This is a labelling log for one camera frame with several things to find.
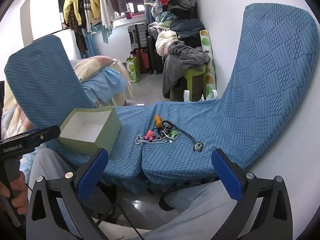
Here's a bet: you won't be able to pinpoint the grey fleece garment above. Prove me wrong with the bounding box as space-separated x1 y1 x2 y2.
162 41 211 99

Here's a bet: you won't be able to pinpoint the blue quilted sofa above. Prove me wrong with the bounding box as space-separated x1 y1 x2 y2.
4 3 318 195

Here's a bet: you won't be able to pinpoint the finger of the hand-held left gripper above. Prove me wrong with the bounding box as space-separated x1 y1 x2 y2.
30 125 61 146

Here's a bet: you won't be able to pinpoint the white shirt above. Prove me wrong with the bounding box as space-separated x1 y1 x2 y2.
98 0 116 29

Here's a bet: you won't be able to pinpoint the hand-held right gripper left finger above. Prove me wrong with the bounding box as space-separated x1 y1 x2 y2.
26 148 110 240

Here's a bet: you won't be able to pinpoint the grey suitcase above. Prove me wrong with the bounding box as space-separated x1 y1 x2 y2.
127 23 148 50

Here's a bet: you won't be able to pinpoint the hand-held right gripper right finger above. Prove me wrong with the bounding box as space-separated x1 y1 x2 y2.
211 148 293 240

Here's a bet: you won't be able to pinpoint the striped sweater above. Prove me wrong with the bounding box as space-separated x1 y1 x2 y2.
80 0 92 23

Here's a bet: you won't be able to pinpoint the green plastic stool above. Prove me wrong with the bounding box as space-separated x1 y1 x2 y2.
170 68 207 102

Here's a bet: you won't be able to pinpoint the white wardrobe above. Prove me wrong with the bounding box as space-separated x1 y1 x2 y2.
21 0 83 61

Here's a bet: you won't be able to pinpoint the black suitcase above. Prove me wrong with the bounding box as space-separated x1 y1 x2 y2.
146 35 165 75

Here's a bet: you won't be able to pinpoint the yellow hooded top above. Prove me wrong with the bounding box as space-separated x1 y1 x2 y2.
87 0 101 20

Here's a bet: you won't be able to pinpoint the light blue blanket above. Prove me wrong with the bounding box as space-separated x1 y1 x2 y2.
82 69 128 103

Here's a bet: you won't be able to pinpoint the black cable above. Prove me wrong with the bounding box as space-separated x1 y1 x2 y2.
96 202 141 233

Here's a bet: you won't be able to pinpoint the pile of mixed clothes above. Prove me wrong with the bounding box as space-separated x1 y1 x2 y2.
151 0 198 28

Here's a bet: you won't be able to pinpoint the dark blue garment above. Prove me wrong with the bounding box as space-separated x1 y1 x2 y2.
170 19 205 39

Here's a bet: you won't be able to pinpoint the beige quilt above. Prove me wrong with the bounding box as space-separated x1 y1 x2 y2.
69 56 118 81

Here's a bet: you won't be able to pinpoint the light blue hanging garment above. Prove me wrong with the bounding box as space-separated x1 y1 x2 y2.
90 24 113 44

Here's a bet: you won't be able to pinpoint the dark beaded bracelet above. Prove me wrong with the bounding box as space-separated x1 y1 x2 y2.
154 128 171 141

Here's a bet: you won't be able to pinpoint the green cardboard box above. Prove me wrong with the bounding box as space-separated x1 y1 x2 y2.
59 106 122 157

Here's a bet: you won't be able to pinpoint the person's left hand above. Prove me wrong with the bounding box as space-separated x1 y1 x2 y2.
0 173 29 213

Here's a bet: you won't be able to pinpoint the bed with beige skirt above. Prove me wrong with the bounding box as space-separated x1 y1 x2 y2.
95 59 135 107

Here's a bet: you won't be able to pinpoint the yellow jacket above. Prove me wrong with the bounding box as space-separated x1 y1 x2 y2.
63 0 83 26

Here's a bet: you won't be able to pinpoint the cream fluffy garment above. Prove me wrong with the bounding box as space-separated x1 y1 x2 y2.
155 30 179 56

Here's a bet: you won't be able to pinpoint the dark patterned scarf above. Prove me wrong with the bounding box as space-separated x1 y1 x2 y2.
68 5 88 56

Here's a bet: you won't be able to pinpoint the pastel checked blanket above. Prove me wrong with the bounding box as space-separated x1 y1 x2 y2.
0 85 34 142

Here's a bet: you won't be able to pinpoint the white bag handles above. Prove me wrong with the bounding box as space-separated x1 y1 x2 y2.
184 89 218 102

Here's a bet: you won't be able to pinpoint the red suitcase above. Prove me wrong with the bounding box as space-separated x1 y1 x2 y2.
135 49 151 74

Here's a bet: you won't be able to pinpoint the person's grey trousers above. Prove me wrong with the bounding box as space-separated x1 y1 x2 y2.
27 147 253 240

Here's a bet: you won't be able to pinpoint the black ring hair tie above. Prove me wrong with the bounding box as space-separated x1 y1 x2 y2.
161 120 175 131

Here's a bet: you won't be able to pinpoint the blue curtain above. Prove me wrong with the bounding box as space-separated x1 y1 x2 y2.
142 0 157 23

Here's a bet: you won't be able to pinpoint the dark cord pendant necklace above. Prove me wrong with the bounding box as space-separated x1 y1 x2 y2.
175 126 203 152

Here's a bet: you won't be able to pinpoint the green shopping bag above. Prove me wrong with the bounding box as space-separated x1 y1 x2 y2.
126 56 141 83

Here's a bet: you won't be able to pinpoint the silver bead chain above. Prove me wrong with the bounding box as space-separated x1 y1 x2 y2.
136 134 173 145

